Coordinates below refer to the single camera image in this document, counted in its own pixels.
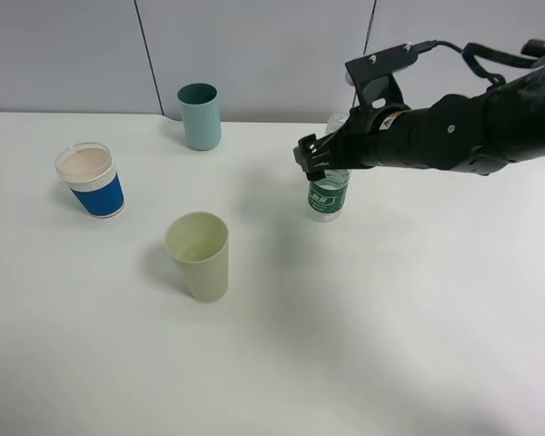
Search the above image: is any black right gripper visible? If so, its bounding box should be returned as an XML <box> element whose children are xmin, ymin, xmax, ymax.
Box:
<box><xmin>292</xmin><ymin>41</ymin><xmax>417</xmax><ymax>183</ymax></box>

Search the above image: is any clear bottle green label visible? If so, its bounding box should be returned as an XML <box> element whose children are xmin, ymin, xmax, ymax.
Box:
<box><xmin>306</xmin><ymin>113</ymin><xmax>352</xmax><ymax>223</ymax></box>

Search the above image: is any light green plastic cup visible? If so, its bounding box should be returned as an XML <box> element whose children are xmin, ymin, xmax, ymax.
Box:
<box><xmin>164</xmin><ymin>212</ymin><xmax>229</xmax><ymax>302</ymax></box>

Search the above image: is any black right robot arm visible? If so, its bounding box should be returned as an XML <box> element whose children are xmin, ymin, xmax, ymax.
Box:
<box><xmin>293</xmin><ymin>39</ymin><xmax>545</xmax><ymax>182</ymax></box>

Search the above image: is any teal plastic cup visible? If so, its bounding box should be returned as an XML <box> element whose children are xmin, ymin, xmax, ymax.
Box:
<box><xmin>177</xmin><ymin>83</ymin><xmax>222</xmax><ymax>151</ymax></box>

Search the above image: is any blue paper cup clear lid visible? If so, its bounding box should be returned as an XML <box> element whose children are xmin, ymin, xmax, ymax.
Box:
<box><xmin>54</xmin><ymin>143</ymin><xmax>124</xmax><ymax>218</ymax></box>

